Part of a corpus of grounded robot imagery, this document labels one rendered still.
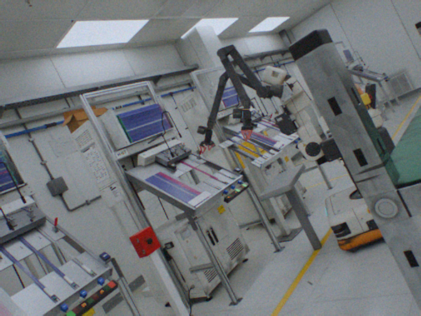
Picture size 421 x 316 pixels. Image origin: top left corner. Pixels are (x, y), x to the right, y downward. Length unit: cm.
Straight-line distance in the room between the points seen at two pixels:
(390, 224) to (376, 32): 973
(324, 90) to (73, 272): 191
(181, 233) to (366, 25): 816
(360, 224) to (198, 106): 229
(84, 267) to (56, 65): 331
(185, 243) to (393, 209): 259
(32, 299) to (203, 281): 136
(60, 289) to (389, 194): 186
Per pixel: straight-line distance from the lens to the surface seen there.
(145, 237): 243
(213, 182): 295
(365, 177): 35
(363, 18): 1012
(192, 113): 420
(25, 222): 236
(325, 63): 33
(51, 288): 207
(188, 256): 288
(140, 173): 295
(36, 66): 487
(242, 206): 422
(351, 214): 253
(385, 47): 1003
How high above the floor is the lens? 105
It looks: 1 degrees down
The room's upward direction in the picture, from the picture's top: 27 degrees counter-clockwise
